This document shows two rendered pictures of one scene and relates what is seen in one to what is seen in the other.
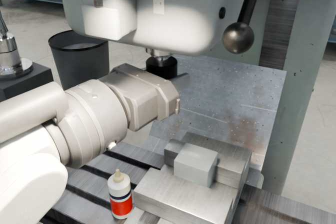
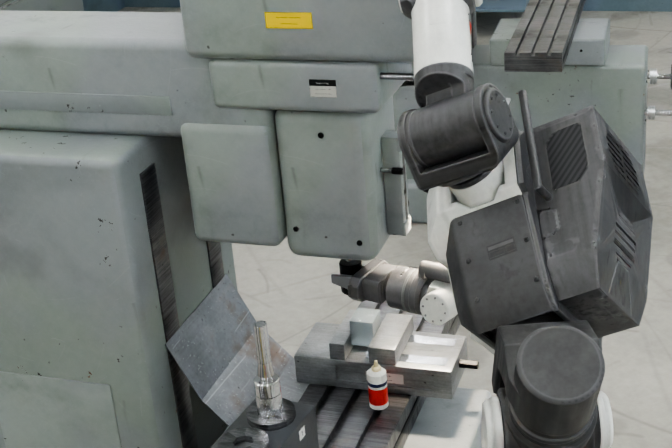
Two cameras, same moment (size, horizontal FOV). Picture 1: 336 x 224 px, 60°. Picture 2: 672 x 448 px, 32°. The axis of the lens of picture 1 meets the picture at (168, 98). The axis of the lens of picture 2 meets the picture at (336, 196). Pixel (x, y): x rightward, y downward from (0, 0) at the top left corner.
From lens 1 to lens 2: 245 cm
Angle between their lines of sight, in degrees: 82
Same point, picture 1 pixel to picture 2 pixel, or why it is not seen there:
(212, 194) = (388, 319)
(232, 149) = (318, 330)
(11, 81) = (297, 406)
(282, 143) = not seen: hidden behind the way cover
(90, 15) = (407, 224)
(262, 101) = (239, 312)
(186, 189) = (386, 329)
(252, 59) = (208, 286)
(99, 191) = (360, 423)
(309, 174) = not seen: outside the picture
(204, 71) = (198, 333)
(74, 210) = (386, 430)
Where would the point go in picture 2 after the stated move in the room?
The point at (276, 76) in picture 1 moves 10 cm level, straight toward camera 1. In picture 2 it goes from (226, 284) to (267, 286)
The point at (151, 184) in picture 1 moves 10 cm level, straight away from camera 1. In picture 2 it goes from (386, 343) to (340, 351)
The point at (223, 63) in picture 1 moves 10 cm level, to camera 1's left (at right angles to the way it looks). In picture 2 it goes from (200, 311) to (201, 333)
